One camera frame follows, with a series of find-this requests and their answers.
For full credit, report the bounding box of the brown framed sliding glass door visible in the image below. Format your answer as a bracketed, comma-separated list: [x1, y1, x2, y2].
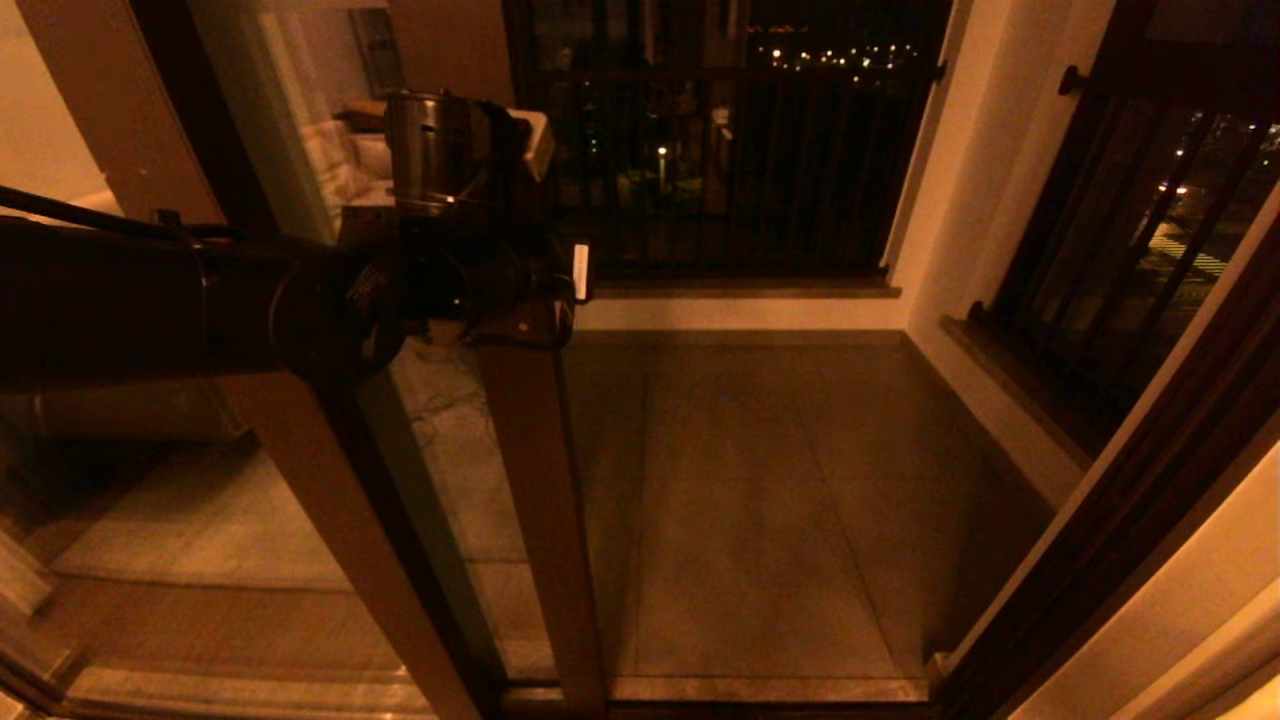
[190, 0, 609, 717]

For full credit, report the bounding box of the dark front-load washing machine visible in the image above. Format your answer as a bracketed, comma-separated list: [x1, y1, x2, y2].
[0, 378, 246, 446]

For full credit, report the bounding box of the black railing with round knob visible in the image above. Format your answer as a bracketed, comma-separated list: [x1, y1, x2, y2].
[968, 0, 1280, 473]

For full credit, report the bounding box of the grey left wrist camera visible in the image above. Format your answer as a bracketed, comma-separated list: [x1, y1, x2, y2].
[498, 104, 558, 183]

